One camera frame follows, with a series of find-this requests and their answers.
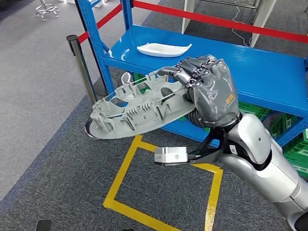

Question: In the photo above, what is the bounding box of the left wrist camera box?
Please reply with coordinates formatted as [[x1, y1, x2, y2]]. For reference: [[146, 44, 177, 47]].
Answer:
[[36, 219, 52, 231]]

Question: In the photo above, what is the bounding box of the chrome stanchion base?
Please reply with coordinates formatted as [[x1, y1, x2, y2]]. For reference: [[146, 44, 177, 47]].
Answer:
[[122, 71, 134, 85]]

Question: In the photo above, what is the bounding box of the red barrier belt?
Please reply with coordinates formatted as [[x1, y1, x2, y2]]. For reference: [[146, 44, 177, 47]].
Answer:
[[77, 3, 123, 44], [132, 0, 308, 44]]

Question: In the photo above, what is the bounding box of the white desk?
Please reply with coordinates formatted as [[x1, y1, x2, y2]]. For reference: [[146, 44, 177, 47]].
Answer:
[[181, 0, 277, 49]]

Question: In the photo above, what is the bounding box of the grey plastic wheel cover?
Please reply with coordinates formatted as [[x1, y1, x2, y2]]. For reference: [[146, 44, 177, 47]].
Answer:
[[89, 68, 196, 140]]

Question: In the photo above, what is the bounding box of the white floor cable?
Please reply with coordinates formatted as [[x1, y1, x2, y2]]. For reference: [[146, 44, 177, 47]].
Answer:
[[231, 4, 253, 48]]

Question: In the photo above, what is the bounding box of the white plastic trim part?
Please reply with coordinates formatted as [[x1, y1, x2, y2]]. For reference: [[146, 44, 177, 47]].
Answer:
[[137, 42, 193, 58]]

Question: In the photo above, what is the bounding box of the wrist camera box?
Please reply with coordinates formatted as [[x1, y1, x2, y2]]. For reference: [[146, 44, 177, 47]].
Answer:
[[36, 219, 52, 231], [154, 146, 188, 167]]

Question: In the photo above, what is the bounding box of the chrome stool base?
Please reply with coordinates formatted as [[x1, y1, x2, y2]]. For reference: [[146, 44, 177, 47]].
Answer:
[[35, 0, 60, 22]]

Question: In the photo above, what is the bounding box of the blue metal storage rack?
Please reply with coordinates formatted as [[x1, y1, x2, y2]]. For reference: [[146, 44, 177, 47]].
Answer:
[[75, 0, 308, 149]]

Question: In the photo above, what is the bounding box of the chrome barrier stanchion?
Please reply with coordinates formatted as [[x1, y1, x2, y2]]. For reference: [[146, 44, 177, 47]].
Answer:
[[92, 78, 119, 100], [66, 34, 104, 141]]

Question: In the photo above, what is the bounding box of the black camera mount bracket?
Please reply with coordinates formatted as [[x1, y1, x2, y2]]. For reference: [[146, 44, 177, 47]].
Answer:
[[187, 127, 228, 165]]

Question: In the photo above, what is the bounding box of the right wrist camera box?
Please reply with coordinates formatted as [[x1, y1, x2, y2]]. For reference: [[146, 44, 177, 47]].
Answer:
[[154, 146, 188, 167]]

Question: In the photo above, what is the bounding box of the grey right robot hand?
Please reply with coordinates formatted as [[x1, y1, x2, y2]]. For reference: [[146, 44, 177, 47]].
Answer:
[[157, 54, 240, 128]]

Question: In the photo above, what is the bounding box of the clear plastic hand cover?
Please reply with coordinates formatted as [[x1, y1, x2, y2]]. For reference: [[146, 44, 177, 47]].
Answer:
[[193, 59, 240, 128]]

